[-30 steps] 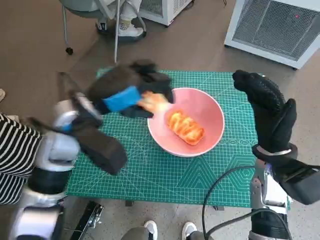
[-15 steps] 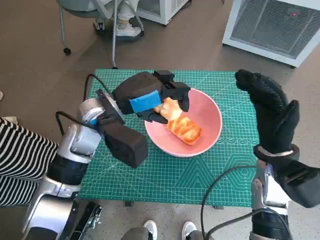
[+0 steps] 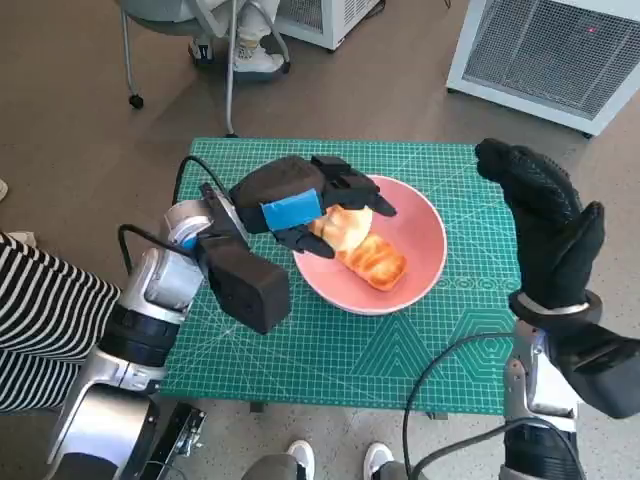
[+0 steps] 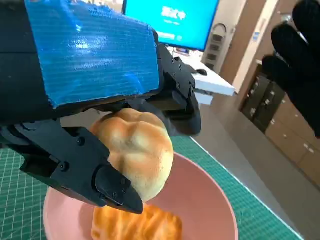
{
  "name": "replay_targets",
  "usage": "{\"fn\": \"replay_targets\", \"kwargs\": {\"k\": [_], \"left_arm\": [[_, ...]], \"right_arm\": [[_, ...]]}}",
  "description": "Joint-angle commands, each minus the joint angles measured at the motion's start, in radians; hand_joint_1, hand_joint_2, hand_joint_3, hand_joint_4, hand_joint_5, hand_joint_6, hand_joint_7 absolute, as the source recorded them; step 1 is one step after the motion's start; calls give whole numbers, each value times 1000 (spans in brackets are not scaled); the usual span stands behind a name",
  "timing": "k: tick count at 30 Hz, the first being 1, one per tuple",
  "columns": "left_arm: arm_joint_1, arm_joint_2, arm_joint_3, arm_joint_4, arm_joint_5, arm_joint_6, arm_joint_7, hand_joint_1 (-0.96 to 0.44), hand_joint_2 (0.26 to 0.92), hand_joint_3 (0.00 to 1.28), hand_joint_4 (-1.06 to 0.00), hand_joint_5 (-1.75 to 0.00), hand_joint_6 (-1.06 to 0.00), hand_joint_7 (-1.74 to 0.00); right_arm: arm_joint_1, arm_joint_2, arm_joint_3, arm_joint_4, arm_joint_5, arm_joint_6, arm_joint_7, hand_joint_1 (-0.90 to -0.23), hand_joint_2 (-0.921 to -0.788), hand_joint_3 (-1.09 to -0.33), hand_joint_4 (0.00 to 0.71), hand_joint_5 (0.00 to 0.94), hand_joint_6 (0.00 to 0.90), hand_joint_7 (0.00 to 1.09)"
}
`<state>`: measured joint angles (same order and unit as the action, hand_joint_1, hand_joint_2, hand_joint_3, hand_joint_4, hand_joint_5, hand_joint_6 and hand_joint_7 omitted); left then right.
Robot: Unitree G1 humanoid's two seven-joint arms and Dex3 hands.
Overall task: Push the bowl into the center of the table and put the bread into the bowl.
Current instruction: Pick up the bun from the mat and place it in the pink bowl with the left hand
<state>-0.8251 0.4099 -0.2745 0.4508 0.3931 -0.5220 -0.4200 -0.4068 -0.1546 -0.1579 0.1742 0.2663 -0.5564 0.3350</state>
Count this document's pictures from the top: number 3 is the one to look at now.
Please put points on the pink bowl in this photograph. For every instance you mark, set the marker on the pink bowl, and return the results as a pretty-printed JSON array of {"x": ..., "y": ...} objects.
[{"x": 420, "y": 250}]

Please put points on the grey office chair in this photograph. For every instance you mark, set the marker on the grey office chair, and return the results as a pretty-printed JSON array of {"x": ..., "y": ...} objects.
[{"x": 160, "y": 15}]

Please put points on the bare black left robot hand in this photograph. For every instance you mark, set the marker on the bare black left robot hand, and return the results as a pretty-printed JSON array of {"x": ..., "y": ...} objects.
[{"x": 280, "y": 190}]

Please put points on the black metal bracket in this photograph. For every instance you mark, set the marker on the black metal bracket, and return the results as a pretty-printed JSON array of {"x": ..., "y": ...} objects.
[{"x": 185, "y": 435}]

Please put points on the large white mesh cabinet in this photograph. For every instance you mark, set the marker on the large white mesh cabinet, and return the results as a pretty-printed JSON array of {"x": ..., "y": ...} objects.
[{"x": 550, "y": 50}]

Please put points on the green cutting mat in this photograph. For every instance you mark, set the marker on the green cutting mat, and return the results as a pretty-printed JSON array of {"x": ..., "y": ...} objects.
[{"x": 300, "y": 360}]

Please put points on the black table clamp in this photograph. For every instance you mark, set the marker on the black table clamp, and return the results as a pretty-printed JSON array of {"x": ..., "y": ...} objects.
[{"x": 257, "y": 407}]

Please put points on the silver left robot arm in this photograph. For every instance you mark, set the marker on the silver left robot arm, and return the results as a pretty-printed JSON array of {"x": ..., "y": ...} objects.
[{"x": 165, "y": 275}]

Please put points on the round toy bread bun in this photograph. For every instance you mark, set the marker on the round toy bread bun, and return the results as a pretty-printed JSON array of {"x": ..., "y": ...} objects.
[{"x": 350, "y": 227}]

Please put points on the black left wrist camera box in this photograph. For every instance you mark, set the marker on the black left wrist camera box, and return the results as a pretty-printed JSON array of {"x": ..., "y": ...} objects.
[{"x": 245, "y": 290}]

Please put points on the small white mesh cabinet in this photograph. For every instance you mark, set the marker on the small white mesh cabinet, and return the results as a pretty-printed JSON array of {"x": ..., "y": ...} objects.
[{"x": 330, "y": 20}]

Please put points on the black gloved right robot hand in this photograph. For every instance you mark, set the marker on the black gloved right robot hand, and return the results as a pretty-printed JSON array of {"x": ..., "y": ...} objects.
[{"x": 550, "y": 235}]

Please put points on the person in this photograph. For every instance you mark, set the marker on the person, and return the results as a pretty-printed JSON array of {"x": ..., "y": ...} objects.
[
  {"x": 255, "y": 60},
  {"x": 50, "y": 325},
  {"x": 300, "y": 455}
]

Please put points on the long toy bread loaf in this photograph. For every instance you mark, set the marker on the long toy bread loaf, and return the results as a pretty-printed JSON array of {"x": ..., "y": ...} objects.
[{"x": 375, "y": 265}]

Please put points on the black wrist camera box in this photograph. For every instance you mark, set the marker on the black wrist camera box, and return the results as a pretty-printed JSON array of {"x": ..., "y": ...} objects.
[
  {"x": 610, "y": 385},
  {"x": 245, "y": 290}
]

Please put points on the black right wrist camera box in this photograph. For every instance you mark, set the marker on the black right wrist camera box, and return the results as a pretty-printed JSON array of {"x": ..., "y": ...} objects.
[{"x": 610, "y": 385}]

